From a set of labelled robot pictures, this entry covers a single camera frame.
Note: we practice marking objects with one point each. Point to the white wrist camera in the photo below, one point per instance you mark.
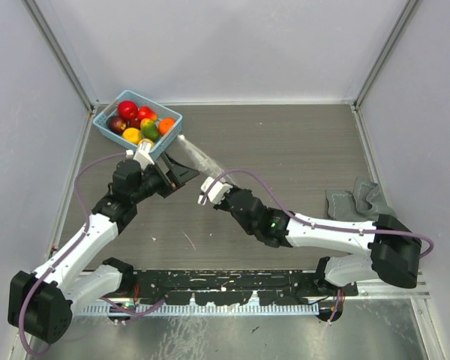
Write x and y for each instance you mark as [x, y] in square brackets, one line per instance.
[141, 155]
[213, 189]

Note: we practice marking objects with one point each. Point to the green orange mango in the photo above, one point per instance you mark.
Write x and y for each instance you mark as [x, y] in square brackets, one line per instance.
[150, 130]

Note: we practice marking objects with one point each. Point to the dark red plum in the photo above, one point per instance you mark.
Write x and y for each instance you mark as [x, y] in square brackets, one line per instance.
[117, 124]

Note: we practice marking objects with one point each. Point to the yellow orange fruit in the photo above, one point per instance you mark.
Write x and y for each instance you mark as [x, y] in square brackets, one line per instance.
[146, 140]

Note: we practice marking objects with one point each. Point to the red apple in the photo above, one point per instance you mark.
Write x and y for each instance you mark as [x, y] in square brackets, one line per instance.
[127, 110]

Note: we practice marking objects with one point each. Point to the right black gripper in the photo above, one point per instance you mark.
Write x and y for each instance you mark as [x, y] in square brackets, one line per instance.
[223, 204]

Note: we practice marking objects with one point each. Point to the yellow lemon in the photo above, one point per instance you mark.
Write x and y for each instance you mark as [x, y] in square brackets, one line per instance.
[132, 135]

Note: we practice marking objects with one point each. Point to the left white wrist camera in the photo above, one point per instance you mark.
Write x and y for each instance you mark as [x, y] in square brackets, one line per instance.
[141, 155]

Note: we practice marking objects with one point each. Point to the grey cloth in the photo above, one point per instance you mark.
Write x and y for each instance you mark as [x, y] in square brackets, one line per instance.
[365, 202]

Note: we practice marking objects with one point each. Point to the red pear shaped fruit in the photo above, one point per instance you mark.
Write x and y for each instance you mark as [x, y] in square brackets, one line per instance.
[146, 112]

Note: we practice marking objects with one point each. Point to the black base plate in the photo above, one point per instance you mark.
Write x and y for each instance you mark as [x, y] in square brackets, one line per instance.
[179, 287]

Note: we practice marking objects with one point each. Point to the orange tangerine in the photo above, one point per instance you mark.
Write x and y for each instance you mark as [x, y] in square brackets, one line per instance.
[165, 125]

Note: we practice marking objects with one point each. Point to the light blue cable duct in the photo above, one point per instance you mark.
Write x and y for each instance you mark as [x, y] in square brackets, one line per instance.
[252, 308]

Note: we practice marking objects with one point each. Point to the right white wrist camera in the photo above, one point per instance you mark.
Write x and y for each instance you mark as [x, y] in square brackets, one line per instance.
[213, 189]

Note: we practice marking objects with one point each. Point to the clear zip top bag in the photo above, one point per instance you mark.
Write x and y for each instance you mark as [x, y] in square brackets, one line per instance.
[203, 162]

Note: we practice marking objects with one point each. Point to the light blue plastic basket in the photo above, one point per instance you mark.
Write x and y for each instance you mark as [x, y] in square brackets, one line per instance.
[162, 112]

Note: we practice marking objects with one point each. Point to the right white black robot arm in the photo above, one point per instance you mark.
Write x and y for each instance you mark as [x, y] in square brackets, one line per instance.
[383, 249]

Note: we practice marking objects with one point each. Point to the small dark red fruit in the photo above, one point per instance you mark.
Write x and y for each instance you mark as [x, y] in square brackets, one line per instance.
[134, 123]

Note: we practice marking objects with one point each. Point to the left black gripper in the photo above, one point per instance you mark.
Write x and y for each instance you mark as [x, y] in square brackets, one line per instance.
[181, 175]

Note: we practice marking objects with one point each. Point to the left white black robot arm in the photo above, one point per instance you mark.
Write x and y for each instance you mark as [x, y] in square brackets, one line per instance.
[43, 303]

